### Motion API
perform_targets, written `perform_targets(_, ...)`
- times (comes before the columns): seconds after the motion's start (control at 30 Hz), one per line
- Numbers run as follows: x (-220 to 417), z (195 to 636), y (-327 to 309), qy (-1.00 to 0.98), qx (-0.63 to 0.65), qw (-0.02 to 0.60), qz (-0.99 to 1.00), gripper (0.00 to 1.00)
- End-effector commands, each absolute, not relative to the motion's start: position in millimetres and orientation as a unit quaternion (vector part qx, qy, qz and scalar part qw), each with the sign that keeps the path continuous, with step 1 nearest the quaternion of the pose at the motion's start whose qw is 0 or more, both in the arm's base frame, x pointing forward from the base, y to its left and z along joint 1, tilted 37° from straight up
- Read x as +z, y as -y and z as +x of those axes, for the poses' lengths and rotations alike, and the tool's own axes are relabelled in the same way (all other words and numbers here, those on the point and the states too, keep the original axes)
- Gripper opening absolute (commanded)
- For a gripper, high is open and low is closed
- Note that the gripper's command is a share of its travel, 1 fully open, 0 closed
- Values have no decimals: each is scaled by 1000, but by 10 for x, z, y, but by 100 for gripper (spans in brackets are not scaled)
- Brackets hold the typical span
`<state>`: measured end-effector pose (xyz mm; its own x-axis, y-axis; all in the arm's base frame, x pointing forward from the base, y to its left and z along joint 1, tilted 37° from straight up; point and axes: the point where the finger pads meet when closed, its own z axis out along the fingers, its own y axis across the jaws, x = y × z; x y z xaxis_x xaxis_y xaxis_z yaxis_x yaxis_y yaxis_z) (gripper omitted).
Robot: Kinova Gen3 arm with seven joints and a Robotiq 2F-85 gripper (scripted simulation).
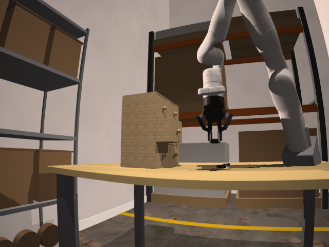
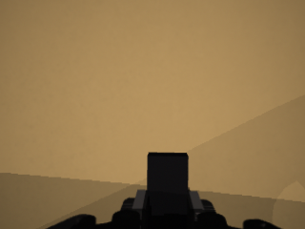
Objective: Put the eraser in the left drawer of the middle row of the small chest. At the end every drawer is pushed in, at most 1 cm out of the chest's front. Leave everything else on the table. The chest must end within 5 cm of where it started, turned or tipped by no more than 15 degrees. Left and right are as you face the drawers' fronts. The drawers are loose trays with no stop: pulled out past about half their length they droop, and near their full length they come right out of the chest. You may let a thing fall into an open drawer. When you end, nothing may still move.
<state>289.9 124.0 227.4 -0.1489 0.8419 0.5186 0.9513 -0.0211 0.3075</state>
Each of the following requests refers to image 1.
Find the light wooden chest of drawers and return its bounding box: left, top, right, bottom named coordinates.
left=121, top=92, right=179, bottom=169

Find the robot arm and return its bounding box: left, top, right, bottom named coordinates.
left=197, top=0, right=312, bottom=152

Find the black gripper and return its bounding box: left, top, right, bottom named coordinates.
left=196, top=96, right=232, bottom=143

